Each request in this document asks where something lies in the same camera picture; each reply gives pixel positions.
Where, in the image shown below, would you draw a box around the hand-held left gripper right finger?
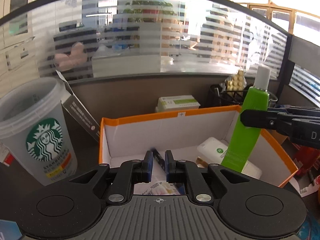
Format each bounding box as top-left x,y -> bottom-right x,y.
165,150 -> 251,204

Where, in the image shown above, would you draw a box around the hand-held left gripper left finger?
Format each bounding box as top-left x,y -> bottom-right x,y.
69,150 -> 153,205

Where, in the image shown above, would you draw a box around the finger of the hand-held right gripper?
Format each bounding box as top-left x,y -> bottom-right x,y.
240,109 -> 279,130
267,105 -> 320,118

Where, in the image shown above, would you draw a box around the blue marker pen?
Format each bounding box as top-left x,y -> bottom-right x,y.
151,149 -> 167,174

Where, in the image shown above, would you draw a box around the clear jar colourful label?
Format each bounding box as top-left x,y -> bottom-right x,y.
134,176 -> 185,196

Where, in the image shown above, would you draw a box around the orange cardboard box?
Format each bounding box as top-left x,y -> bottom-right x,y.
99,105 -> 299,188

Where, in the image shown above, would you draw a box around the green tube white cap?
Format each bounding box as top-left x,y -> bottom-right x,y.
220,66 -> 271,174

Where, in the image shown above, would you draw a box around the white box green logo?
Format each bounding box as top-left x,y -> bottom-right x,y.
197,137 -> 262,179

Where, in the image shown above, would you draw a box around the red drink can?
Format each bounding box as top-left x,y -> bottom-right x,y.
294,145 -> 320,178

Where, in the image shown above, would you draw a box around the yellow building brick plate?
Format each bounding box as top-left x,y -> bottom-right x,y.
226,69 -> 247,91

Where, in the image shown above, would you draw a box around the black mesh desk organizer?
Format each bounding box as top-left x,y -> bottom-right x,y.
209,84 -> 278,109

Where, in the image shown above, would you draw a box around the white and green medicine box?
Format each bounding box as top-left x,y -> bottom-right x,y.
155,95 -> 201,113

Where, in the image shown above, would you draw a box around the grey printed carton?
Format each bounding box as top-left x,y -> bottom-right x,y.
55,70 -> 101,143

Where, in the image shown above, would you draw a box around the frosted plastic cup green logo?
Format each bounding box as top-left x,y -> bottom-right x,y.
0,77 -> 78,187

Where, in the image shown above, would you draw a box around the frosted striped glass partition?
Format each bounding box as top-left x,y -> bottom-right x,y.
0,0 -> 293,86

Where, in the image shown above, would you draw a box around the pink plush toy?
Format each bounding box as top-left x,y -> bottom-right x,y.
54,42 -> 87,71

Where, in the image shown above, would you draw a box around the red and white papers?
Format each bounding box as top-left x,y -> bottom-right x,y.
0,143 -> 14,167

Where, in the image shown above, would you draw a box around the black office chair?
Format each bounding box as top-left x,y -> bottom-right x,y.
54,21 -> 98,48

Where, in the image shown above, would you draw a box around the potted green plant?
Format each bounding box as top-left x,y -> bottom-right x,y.
122,0 -> 174,22

